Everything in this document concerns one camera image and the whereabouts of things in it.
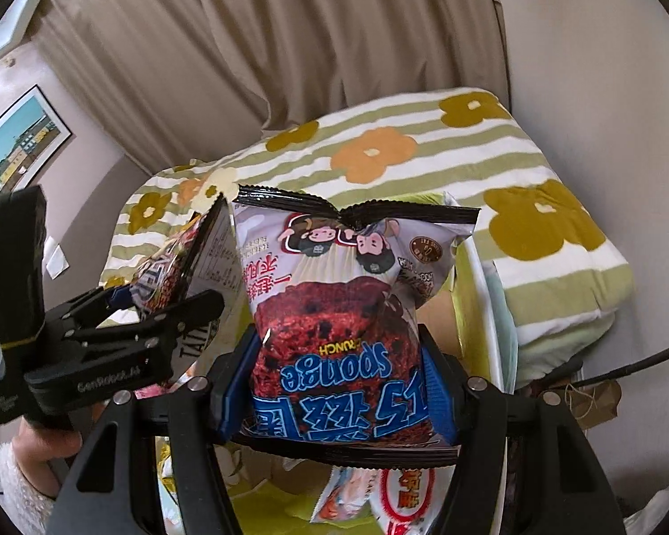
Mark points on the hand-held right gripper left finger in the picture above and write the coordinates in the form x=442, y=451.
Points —
x=235, y=395

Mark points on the brown paper bag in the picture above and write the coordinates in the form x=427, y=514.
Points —
x=591, y=401

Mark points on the chocolate sponge cake snack packet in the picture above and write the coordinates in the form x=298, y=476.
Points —
x=212, y=256
x=340, y=312

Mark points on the person's left forearm white sleeve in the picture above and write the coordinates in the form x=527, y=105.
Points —
x=19, y=485

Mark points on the white orange snack packet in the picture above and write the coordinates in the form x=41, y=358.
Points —
x=340, y=496

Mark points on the red white snack packet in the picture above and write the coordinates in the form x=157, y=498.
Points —
x=407, y=501

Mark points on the striped floral blanket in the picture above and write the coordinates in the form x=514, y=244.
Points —
x=423, y=139

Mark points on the beige curtain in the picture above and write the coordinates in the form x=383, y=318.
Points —
x=228, y=39

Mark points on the person's left hand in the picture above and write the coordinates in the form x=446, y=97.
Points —
x=39, y=448

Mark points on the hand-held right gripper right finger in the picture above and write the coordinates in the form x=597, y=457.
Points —
x=441, y=387

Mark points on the yellow-green cardboard box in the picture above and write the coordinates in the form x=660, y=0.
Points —
x=479, y=290

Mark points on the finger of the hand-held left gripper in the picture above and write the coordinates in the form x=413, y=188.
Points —
x=200, y=306
x=117, y=296

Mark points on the framed wall picture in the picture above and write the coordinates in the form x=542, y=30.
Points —
x=16, y=139

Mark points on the white paper piece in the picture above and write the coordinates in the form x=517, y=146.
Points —
x=57, y=259

